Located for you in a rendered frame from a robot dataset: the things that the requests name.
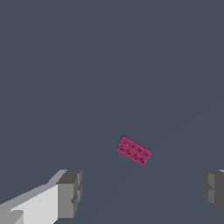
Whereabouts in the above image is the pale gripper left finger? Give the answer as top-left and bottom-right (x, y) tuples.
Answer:
(0, 169), (83, 224)

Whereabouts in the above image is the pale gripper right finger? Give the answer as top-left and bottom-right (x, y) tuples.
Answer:
(199, 169), (224, 216)

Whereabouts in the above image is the magenta studded brick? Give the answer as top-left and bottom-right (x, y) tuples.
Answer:
(115, 134), (152, 166)

